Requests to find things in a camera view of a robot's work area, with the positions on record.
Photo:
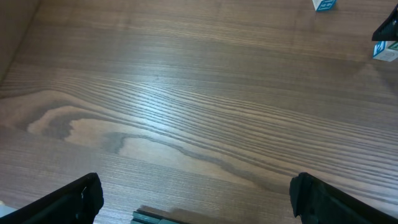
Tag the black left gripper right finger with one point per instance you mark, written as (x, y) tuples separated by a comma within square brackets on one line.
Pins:
[(317, 202)]

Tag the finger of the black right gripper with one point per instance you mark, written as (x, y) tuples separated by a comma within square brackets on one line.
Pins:
[(387, 31)]

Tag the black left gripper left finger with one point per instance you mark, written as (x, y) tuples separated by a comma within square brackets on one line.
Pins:
[(77, 202)]

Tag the wooden block globe picture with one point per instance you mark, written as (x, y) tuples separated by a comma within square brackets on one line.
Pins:
[(385, 51)]

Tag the wooden block blue side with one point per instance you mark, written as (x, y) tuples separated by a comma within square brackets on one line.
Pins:
[(323, 5)]

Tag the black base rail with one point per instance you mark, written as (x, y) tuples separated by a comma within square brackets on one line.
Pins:
[(142, 217)]

